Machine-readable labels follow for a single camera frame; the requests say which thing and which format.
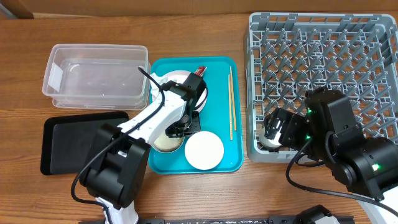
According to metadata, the left wooden chopstick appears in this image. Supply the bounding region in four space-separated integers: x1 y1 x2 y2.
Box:
228 74 233 141

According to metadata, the white paper cup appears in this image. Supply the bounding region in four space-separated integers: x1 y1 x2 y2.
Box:
259 128 281 149

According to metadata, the white pink bowl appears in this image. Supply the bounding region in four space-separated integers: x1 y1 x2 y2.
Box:
185 131 224 170

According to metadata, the wooden chopstick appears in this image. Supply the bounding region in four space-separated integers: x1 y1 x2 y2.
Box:
228 74 233 141
229 66 237 131

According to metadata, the grey bowl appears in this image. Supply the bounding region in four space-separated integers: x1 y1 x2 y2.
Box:
153 132 185 153

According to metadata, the clear plastic bin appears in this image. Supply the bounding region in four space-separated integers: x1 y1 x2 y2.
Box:
42 44 150 110

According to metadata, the teal plastic tray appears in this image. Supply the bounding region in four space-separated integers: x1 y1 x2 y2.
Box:
151 56 244 174

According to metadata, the grey dish rack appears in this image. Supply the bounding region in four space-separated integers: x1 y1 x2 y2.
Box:
244 12 397 163

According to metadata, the white round plate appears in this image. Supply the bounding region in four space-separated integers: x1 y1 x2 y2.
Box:
150 70 208 112

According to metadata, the red snack wrapper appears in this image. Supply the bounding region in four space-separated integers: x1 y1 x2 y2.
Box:
194 66 206 77

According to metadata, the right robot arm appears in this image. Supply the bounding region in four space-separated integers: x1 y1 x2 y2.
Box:
259 87 397 223

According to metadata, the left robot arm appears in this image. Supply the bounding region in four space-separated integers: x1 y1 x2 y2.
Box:
71 73 207 223

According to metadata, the black tray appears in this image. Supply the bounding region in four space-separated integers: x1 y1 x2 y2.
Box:
40 111 129 175

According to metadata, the crumpled white napkin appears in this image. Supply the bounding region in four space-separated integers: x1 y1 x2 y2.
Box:
150 73 167 100

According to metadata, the right wooden chopstick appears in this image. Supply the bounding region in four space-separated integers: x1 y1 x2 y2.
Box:
229 66 237 131

